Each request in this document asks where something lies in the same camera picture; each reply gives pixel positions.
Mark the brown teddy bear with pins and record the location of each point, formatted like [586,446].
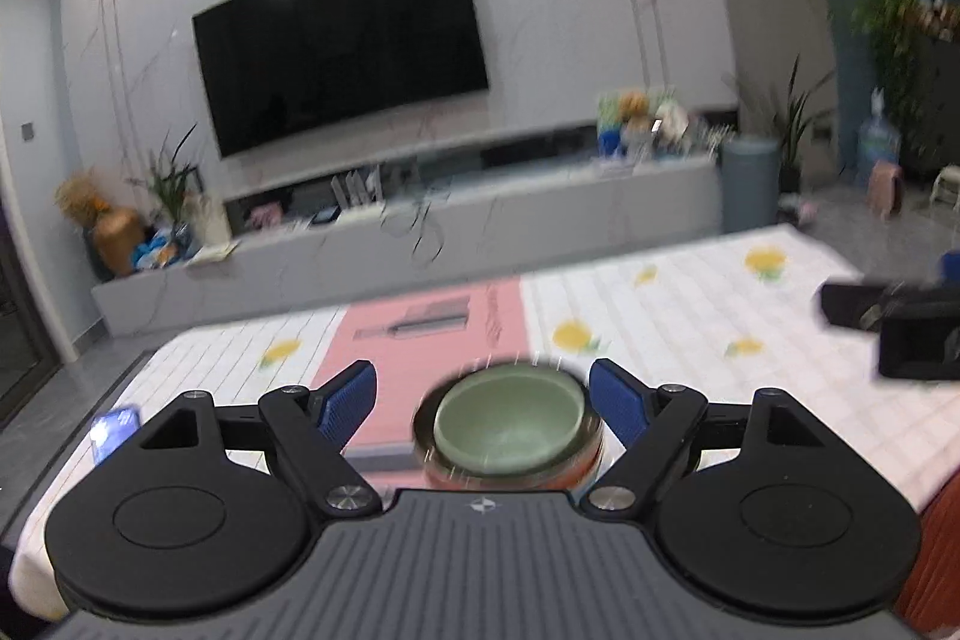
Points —
[634,104]

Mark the white small stool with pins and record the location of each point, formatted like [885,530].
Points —
[946,183]

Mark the blue water bottle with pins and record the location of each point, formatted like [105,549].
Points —
[877,149]

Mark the grey-green trash can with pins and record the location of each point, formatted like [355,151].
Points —
[750,183]

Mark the green plant in vase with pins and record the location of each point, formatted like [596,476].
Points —
[172,175]

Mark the dark cabinet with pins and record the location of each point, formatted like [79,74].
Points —
[941,100]

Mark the wall switch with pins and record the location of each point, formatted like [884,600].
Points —
[28,131]

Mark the potted long-leaf plant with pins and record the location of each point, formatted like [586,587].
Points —
[791,123]

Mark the golden vase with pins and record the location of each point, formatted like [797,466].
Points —
[116,239]

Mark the green ceramic bowl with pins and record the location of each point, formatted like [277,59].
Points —
[510,422]

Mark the thin book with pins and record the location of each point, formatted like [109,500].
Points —
[214,251]

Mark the black television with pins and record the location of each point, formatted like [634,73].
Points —
[337,48]

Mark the small blue object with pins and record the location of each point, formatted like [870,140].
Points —
[116,434]

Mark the orange steel bowl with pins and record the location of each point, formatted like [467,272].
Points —
[510,479]

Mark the blue snack packet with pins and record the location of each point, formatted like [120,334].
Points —
[161,250]

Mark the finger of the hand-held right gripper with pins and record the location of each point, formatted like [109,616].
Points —
[847,306]

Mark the trailing ivy plant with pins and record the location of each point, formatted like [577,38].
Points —
[889,33]

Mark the blue box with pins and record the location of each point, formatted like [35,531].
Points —
[611,138]

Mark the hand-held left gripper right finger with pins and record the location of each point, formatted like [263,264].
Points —
[619,400]

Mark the white patterned jar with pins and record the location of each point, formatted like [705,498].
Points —
[206,216]

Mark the white router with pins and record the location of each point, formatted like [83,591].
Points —
[356,190]

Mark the pink printed placemat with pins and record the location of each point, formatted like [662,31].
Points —
[435,347]

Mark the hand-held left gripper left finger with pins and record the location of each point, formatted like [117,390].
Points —
[345,400]

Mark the pink patterned slipper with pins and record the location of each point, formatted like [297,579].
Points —
[801,211]

